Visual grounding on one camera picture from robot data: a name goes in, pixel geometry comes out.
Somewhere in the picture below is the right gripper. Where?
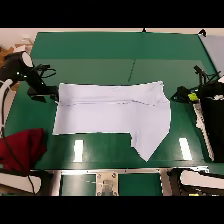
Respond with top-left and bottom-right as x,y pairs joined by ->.
171,85 -> 202,104

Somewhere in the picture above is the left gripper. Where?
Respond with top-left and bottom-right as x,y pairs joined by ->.
27,85 -> 60,103

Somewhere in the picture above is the white shirt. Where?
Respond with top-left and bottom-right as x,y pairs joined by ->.
52,80 -> 172,163

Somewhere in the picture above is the red garment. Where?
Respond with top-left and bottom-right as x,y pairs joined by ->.
0,127 -> 49,175

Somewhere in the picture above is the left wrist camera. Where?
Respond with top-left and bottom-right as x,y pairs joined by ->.
33,63 -> 58,81

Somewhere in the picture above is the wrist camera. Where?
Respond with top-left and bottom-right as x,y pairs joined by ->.
193,65 -> 216,86
33,63 -> 58,81

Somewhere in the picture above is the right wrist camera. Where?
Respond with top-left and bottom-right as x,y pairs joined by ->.
193,65 -> 216,86

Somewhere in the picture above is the silver frame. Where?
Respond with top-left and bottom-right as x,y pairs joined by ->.
29,167 -> 212,197

